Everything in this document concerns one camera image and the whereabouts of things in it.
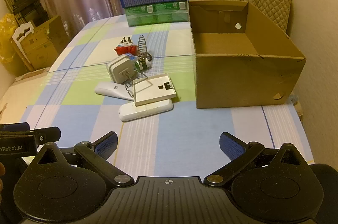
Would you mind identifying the red toy figure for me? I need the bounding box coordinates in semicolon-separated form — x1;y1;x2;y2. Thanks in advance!
114;45;138;55

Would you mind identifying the green bottle cap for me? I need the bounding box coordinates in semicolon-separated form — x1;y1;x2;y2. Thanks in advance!
134;60;148;71

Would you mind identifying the brown cardboard box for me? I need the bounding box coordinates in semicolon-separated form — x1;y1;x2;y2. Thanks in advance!
188;0;307;109

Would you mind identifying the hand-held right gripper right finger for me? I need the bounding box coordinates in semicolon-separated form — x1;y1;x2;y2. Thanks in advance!
203;131;306;187

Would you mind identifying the brown carton on floor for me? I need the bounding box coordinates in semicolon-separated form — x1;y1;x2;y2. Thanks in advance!
20;15;70;72

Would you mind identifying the white oblong plastic device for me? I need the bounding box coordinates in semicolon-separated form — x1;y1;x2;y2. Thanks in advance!
95;82;135;101
119;98;174;122

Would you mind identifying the bright green carton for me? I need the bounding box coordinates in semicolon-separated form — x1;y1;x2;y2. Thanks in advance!
125;0;190;27

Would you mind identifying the metal wire clip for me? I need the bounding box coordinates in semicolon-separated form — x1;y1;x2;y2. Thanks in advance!
124;72;154;99

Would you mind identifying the white carved board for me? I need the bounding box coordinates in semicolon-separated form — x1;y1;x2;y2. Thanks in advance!
11;22;36;43

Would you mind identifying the plastic dental floss box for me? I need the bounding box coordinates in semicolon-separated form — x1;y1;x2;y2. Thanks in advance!
133;73;177;107

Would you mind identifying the person's left hand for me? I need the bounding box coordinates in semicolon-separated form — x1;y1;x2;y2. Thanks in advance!
0;163;6;194

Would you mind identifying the checked tablecloth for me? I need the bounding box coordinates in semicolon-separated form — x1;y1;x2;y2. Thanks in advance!
0;14;316;179

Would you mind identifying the metal wire spiral holder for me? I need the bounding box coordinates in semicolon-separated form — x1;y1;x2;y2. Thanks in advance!
136;34;152;70

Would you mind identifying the white cube charger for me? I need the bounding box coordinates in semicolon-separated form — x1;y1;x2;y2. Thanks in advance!
106;54;138;84

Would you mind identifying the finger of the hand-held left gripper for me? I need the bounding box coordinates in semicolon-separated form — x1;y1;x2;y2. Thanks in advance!
0;122;30;133
0;126;62;147

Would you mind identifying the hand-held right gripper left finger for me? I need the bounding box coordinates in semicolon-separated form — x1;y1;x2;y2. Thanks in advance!
34;131;135;189

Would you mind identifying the yellow plastic bag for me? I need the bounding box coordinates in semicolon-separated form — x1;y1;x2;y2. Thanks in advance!
0;14;20;64

